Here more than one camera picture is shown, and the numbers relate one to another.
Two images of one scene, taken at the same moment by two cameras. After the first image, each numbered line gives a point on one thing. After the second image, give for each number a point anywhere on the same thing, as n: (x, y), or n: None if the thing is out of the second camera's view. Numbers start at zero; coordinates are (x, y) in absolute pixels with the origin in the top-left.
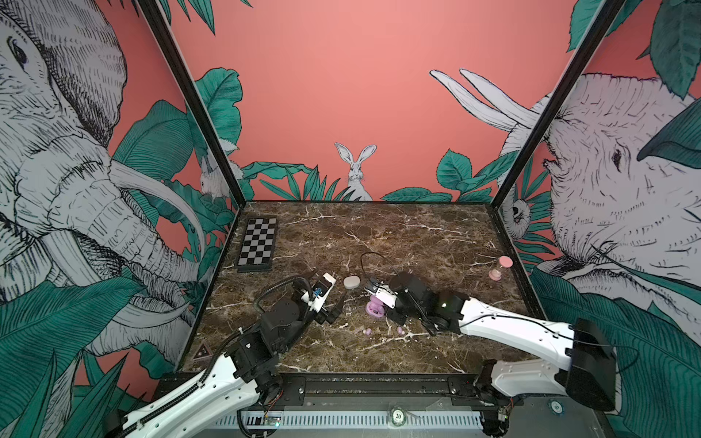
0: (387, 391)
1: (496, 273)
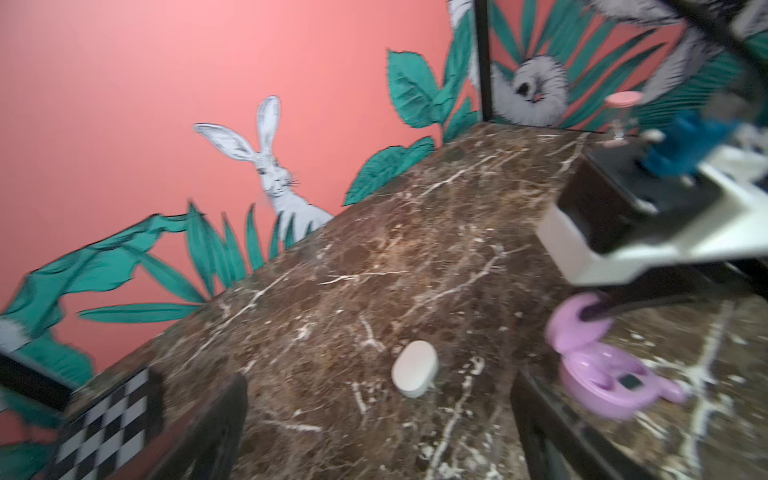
0: None
1: (623, 113)
